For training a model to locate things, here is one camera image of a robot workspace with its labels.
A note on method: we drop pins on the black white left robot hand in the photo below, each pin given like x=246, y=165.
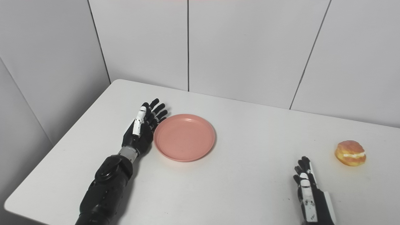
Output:
x=139, y=139

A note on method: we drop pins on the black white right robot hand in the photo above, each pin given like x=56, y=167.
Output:
x=315, y=203

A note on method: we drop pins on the pink round plate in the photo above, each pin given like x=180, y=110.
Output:
x=184, y=137

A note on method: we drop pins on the golden cream puff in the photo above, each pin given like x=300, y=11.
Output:
x=350, y=153

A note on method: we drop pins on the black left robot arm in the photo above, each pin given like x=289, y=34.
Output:
x=106, y=187

